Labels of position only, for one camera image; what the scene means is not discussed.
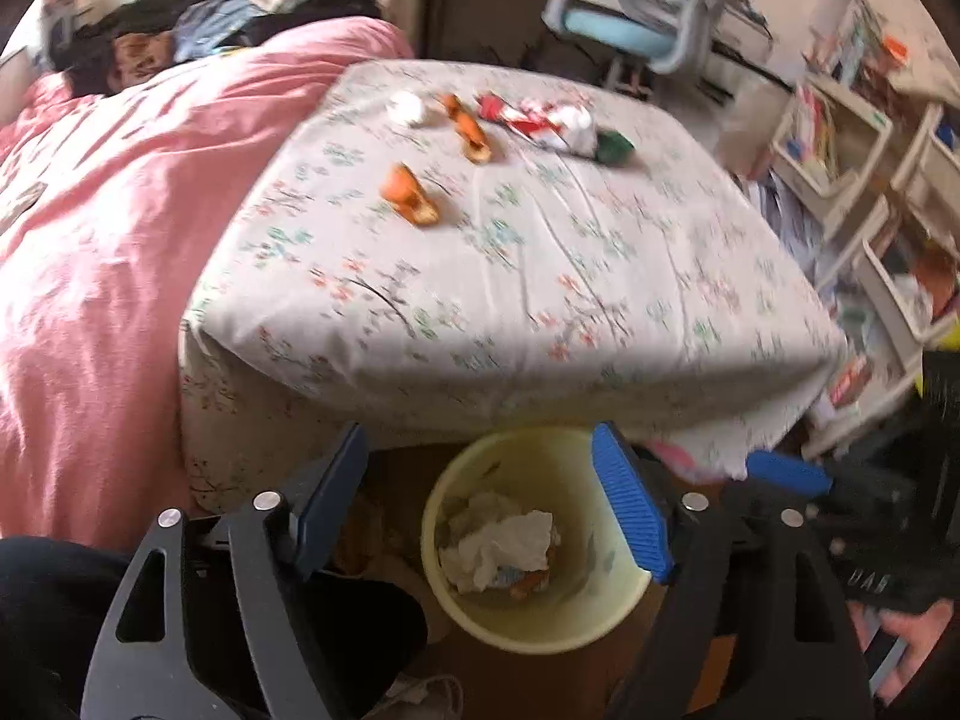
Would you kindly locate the pale yellow waste bin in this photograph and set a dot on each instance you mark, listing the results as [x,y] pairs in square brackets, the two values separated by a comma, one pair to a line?
[465,615]

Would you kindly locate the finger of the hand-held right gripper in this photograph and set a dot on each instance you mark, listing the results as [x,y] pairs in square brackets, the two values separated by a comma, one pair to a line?
[787,471]

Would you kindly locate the curled orange peel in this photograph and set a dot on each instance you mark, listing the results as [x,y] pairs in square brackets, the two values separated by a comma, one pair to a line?
[409,195]

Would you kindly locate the white bookshelf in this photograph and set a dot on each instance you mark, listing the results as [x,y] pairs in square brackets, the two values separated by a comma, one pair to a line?
[862,165]

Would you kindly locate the long orange peel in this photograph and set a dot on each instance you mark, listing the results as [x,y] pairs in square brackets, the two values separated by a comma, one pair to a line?
[469,135]

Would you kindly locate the small crumpled white tissue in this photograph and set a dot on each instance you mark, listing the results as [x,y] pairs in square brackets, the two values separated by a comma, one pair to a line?
[406,109]

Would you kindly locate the large white tissue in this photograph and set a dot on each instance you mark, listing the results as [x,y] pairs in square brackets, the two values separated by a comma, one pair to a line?
[502,540]

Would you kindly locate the green wrapper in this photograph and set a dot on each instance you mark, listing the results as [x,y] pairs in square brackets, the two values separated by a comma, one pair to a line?
[615,148]

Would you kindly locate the brown garment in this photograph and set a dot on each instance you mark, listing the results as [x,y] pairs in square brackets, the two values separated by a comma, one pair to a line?
[142,56]

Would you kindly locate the person's right hand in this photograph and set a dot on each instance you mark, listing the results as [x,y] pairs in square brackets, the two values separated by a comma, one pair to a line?
[930,630]

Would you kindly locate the black clothing pile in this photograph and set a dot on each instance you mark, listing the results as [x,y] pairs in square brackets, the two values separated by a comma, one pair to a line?
[142,15]

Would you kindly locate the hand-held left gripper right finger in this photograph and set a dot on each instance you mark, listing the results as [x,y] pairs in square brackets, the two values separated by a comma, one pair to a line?
[630,502]

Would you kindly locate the pink duvet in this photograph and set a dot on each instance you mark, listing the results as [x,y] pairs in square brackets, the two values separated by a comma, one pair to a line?
[112,277]

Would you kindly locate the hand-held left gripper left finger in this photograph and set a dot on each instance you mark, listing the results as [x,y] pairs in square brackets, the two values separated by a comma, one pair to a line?
[330,499]

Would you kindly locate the blue and grey desk chair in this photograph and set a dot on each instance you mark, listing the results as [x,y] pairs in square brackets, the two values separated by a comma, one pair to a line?
[630,34]

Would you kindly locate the blue denim garment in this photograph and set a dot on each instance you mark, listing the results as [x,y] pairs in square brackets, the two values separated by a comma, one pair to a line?
[217,22]

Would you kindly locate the red and white snack wrapper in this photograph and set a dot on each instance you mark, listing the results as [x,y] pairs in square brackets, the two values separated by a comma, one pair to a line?
[532,120]

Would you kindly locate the pile of papers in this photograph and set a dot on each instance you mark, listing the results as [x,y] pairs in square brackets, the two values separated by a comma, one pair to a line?
[780,217]

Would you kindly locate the black folded garment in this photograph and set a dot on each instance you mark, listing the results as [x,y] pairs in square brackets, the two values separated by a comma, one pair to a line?
[315,11]

